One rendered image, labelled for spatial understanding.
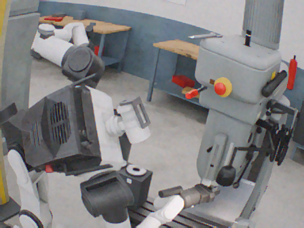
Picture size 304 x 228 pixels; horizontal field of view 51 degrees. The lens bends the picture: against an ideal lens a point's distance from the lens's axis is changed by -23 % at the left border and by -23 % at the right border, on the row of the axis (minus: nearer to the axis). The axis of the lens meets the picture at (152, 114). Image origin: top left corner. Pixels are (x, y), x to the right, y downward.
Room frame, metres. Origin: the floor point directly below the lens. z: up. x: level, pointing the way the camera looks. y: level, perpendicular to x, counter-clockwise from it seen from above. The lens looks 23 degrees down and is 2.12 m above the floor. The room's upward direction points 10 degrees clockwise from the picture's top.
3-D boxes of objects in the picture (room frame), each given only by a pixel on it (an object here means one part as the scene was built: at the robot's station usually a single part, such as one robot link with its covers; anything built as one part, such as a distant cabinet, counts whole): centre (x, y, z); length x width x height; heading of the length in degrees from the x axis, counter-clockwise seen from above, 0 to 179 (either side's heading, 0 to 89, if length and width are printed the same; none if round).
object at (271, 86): (1.31, -0.45, 1.79); 0.45 x 0.04 x 0.04; 152
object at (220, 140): (1.25, -0.26, 1.45); 0.04 x 0.04 x 0.21; 62
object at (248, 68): (1.36, -0.32, 1.81); 0.47 x 0.26 x 0.16; 152
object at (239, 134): (1.35, -0.31, 1.47); 0.21 x 0.19 x 0.32; 62
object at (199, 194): (1.29, -0.24, 1.24); 0.13 x 0.12 x 0.10; 39
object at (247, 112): (1.39, -0.33, 1.68); 0.34 x 0.24 x 0.10; 152
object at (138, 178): (1.55, 0.07, 1.09); 0.22 x 0.12 x 0.20; 69
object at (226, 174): (1.10, -0.29, 1.48); 0.07 x 0.07 x 0.06
